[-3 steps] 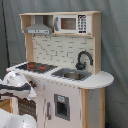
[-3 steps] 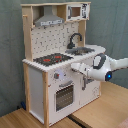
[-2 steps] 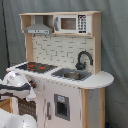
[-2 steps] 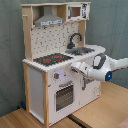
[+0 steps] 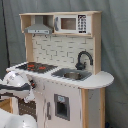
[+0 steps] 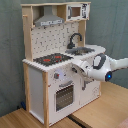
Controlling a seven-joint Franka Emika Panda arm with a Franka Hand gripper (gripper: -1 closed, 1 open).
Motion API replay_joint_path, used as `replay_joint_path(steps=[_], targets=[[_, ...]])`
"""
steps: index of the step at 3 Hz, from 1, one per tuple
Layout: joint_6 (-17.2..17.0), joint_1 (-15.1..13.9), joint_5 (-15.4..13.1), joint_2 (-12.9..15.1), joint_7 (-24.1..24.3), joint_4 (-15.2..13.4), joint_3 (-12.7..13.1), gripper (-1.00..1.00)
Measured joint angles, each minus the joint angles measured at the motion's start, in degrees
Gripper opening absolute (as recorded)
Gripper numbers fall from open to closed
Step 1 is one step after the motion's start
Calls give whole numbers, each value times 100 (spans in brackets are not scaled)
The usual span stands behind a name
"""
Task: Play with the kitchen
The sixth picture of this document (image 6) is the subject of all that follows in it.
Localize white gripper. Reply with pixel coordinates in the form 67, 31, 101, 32
72, 59, 91, 79

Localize white oven door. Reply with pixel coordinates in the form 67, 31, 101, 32
49, 79, 79, 125

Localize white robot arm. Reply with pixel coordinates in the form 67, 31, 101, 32
73, 53, 128, 81

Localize wooden toy kitchen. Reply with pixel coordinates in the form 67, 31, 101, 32
22, 2, 105, 127

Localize grey toy sink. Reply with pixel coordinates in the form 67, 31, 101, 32
65, 47, 95, 56

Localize black toy faucet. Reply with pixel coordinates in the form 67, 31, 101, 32
67, 33, 82, 49

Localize white cabinet door with window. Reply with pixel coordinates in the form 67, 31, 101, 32
80, 75, 100, 106

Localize black toy stovetop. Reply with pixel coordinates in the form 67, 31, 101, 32
34, 53, 71, 67

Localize toy microwave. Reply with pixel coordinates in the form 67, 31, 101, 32
66, 3, 90, 21

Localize grey range hood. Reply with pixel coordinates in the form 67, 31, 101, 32
35, 5, 64, 27

